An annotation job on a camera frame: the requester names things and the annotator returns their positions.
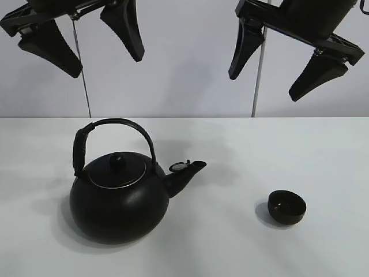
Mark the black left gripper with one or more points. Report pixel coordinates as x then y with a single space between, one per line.
41 36

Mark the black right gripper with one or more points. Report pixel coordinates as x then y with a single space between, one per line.
311 22

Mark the small black teacup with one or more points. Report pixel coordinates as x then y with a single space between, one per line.
286 207

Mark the black round teapot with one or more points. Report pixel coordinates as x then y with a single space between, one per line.
122 196

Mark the thin grey right pole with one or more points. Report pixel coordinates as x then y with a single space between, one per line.
259 72

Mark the thin grey pole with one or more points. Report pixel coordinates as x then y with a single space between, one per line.
82 70
259 72

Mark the thin grey left pole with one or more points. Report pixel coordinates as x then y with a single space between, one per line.
82 70

